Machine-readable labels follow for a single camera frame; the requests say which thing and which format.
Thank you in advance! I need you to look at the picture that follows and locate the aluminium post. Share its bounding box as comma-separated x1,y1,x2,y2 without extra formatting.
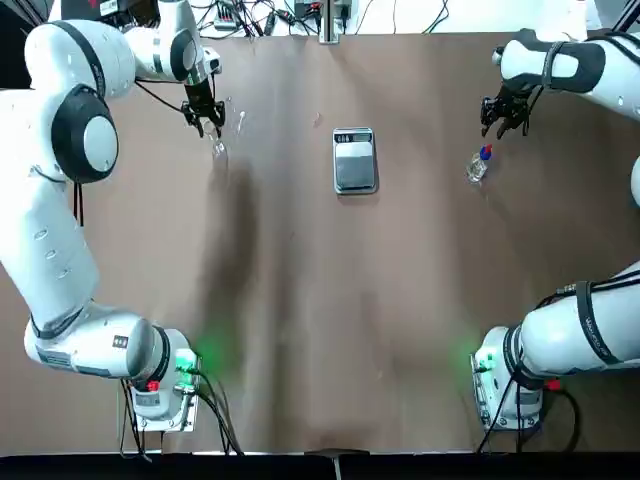
318,0,344,46

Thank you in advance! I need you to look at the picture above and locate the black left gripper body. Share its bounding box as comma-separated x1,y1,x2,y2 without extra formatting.
182,74,225,117

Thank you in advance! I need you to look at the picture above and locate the black left arm base cable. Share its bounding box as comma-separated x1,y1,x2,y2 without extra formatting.
187,367,246,457

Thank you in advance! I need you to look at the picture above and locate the black arm base cable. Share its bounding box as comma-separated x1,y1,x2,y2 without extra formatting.
187,367,246,457
474,374,584,455

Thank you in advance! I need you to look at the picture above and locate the clear glass bottle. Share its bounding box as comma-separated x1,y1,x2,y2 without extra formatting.
208,127,231,162

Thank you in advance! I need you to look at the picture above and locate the clear dropper bottle blue cap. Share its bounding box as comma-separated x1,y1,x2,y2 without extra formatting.
465,144,495,186

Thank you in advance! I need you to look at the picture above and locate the silver electronic balance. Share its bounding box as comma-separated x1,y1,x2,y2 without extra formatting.
332,126,380,195

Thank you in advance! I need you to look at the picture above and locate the black left arm wrist cable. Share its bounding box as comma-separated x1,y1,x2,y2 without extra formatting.
133,77,186,115

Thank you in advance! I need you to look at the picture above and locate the black arm wrist cable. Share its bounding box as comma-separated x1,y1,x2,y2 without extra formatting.
522,82,547,137
133,77,186,115

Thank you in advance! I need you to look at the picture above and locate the black right arm wrist cable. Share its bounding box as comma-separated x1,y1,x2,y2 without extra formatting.
522,82,547,137

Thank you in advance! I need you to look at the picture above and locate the grey USB hub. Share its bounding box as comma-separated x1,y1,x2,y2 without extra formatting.
213,5,240,30

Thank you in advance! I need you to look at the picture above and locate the black right arm base cable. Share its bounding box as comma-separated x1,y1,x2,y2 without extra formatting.
474,374,584,455

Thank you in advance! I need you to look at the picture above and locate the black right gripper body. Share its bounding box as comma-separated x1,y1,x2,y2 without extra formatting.
480,82,541,121

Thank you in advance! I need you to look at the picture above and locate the black computer box red logo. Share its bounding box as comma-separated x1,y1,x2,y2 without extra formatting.
60,0,139,24

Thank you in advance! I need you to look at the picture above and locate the thin black base cable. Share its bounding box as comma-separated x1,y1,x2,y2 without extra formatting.
117,378,152,459

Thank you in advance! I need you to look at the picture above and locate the thin dark cable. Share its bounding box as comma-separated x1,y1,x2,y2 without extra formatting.
423,0,451,35

